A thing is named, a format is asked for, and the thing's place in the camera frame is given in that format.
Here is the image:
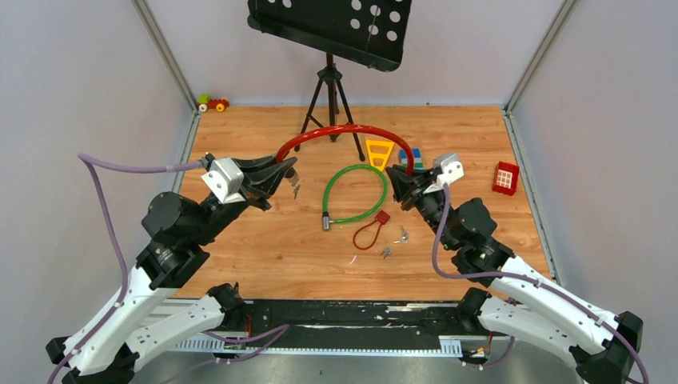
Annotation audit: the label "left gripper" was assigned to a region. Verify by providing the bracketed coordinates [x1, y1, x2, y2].
[193, 150, 299, 245]

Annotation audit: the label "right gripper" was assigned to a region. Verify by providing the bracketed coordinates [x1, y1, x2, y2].
[386, 165, 457, 250]

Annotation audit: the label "thick red cable lock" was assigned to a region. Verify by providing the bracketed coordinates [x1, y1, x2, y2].
[275, 124, 414, 175]

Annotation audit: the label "red padlock with thin cable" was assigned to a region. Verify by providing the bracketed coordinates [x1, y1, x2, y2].
[352, 210, 391, 250]

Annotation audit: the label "keys of red lock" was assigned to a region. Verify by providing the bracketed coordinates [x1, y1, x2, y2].
[285, 168, 301, 199]

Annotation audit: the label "keys of green lock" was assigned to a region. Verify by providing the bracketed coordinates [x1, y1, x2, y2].
[394, 226, 409, 244]

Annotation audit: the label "green cable lock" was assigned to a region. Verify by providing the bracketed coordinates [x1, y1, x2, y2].
[321, 164, 388, 230]

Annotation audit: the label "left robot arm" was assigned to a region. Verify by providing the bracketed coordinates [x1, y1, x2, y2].
[46, 154, 296, 383]

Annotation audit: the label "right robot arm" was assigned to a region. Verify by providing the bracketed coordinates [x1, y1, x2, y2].
[386, 164, 650, 383]

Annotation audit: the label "blue green stacked blocks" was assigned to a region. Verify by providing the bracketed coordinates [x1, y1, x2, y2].
[398, 147, 425, 170]

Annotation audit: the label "yellow triangular plastic piece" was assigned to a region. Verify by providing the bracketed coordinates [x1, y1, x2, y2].
[365, 139, 395, 171]

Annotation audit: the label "toy car red green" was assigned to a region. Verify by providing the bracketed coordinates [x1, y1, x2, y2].
[197, 94, 229, 113]

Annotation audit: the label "red window block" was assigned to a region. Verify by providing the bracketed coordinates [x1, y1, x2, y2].
[492, 162, 520, 196]

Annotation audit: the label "black music stand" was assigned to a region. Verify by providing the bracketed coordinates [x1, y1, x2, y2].
[247, 0, 413, 134]

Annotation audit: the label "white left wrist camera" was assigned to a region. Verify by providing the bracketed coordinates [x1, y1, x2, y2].
[201, 157, 245, 204]

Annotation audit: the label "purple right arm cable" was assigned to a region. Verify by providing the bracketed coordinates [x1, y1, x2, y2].
[430, 182, 650, 384]

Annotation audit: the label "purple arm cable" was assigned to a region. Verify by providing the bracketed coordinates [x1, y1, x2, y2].
[430, 182, 650, 384]
[46, 154, 289, 384]

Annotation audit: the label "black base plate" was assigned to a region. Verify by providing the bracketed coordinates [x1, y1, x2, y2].
[212, 299, 505, 351]

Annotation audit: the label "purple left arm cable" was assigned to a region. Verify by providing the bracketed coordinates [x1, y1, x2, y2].
[46, 154, 289, 384]

